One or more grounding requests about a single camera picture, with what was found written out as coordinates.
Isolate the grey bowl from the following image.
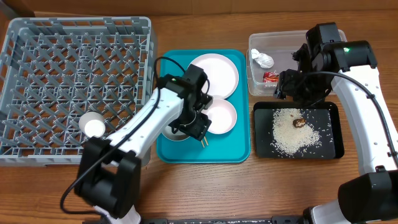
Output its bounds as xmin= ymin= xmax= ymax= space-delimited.
xmin=162 ymin=126 xmax=190 ymax=141

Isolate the black tray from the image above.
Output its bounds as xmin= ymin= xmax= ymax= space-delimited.
xmin=253 ymin=102 xmax=345 ymax=159

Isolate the red snack wrapper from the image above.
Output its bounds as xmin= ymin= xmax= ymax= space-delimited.
xmin=263 ymin=72 xmax=279 ymax=83

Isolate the teal serving tray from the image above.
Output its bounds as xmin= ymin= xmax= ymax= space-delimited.
xmin=157 ymin=49 xmax=251 ymax=163

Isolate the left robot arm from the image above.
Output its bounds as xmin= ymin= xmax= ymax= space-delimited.
xmin=74 ymin=65 xmax=213 ymax=223

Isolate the large white plate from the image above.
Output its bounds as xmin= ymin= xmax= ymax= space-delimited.
xmin=191 ymin=54 xmax=239 ymax=99

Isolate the white paper cup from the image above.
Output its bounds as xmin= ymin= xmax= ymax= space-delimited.
xmin=78 ymin=112 xmax=106 ymax=138

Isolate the small white bowl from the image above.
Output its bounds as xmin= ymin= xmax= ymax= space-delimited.
xmin=202 ymin=99 xmax=238 ymax=134

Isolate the white tissue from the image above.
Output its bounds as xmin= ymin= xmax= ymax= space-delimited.
xmin=251 ymin=49 xmax=274 ymax=68

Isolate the brown food scrap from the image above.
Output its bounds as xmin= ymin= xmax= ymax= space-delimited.
xmin=292 ymin=118 xmax=306 ymax=128

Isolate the grey dishwasher rack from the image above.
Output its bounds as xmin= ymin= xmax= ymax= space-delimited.
xmin=1 ymin=17 xmax=157 ymax=167

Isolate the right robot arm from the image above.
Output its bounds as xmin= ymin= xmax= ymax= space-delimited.
xmin=274 ymin=22 xmax=397 ymax=224

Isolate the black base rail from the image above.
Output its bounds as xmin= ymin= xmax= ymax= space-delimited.
xmin=139 ymin=215 xmax=308 ymax=224

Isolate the clear plastic bin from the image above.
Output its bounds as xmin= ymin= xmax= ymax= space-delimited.
xmin=246 ymin=29 xmax=349 ymax=96

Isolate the white rice pile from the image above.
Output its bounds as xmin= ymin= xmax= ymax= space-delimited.
xmin=271 ymin=108 xmax=334 ymax=159

